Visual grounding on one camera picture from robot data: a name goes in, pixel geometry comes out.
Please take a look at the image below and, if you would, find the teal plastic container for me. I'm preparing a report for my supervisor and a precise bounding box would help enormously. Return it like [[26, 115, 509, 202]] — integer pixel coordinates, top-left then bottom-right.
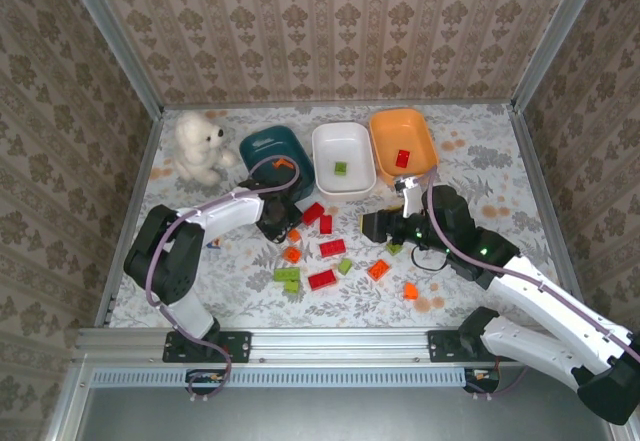
[[238, 124, 316, 201]]

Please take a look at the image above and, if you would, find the white plastic container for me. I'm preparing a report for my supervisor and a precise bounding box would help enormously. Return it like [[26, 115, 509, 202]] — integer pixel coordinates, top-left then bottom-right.
[[311, 121, 377, 201]]

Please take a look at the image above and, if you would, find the floral patterned table cover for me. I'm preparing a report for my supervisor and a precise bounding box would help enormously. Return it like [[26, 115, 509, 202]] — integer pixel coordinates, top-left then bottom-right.
[[108, 103, 571, 330]]

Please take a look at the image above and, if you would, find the orange plastic container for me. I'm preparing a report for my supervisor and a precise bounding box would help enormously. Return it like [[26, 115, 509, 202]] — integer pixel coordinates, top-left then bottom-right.
[[368, 107, 440, 186]]

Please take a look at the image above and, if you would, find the white teddy bear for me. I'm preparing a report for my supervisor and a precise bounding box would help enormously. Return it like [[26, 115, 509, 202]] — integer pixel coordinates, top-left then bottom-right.
[[173, 110, 240, 187]]

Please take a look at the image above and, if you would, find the thin black cable loop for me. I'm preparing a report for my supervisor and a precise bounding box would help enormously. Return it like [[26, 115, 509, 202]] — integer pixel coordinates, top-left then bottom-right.
[[410, 248, 451, 272]]

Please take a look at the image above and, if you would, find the aluminium side rail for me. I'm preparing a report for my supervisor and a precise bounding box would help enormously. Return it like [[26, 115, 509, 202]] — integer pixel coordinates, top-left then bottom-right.
[[507, 104, 585, 305], [93, 110, 165, 330]]

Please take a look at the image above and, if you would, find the aluminium mounting rail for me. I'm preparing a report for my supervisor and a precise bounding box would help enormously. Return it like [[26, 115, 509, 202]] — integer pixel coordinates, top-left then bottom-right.
[[73, 327, 506, 364]]

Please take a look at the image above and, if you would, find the grey slotted cable duct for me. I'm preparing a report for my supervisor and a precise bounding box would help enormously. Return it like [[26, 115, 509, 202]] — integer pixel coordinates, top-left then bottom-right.
[[91, 367, 474, 388]]

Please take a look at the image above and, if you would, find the aluminium frame post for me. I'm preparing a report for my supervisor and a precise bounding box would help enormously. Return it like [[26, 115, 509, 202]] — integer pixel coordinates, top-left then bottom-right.
[[58, 0, 165, 115], [510, 0, 612, 112]]

